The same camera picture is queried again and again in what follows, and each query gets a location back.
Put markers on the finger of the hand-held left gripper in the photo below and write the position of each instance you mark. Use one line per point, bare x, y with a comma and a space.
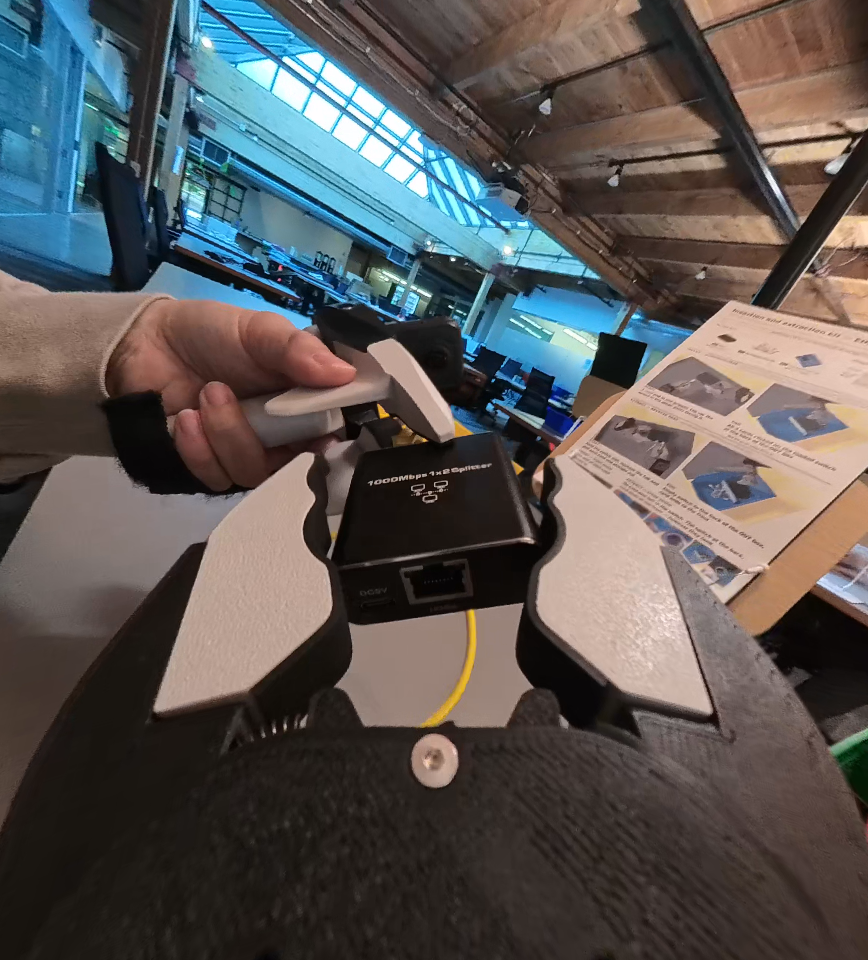
411, 383

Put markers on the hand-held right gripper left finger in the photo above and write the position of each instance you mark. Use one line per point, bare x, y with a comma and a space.
246, 600

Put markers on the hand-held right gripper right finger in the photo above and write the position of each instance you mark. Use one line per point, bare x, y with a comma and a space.
622, 600

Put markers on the black ethernet splitter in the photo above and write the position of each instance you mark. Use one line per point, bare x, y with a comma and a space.
434, 495

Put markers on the person's left forearm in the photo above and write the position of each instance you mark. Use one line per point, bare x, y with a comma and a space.
29, 375

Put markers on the person's left hand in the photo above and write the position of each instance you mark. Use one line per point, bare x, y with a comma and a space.
209, 353

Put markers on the wooden clipboard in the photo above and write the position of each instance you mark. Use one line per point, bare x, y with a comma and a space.
809, 555

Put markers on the black monitor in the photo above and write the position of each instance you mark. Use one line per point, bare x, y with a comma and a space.
619, 360

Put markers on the printed instruction sheet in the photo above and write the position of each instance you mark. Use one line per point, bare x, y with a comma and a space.
749, 435

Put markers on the black office chair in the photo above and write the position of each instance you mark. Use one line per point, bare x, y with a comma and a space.
126, 218

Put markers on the black steel column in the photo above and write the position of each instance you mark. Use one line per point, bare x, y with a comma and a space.
839, 180

